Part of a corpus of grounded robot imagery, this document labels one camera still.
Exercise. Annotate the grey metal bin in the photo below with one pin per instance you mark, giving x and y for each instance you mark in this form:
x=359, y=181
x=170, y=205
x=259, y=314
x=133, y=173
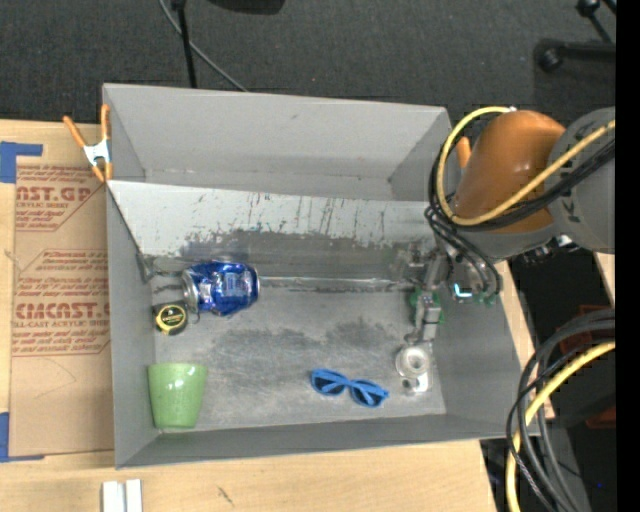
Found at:
x=300, y=320

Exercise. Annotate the yellow and black tape measure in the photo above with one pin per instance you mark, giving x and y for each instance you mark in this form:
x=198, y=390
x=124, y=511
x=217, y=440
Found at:
x=171, y=319

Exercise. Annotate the brown cardboard board, red print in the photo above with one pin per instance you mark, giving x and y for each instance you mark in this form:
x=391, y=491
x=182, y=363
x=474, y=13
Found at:
x=55, y=380

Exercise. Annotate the blue sunglasses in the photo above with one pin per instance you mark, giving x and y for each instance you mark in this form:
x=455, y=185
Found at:
x=350, y=387

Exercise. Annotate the crushed blue drink can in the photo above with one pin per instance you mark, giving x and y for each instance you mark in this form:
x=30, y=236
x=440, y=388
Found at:
x=222, y=287

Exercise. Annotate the green cup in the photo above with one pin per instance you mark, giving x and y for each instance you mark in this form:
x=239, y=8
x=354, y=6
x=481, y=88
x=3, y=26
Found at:
x=176, y=397

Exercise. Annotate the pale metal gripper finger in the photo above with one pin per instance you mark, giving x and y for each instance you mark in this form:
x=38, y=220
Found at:
x=411, y=259
x=428, y=316

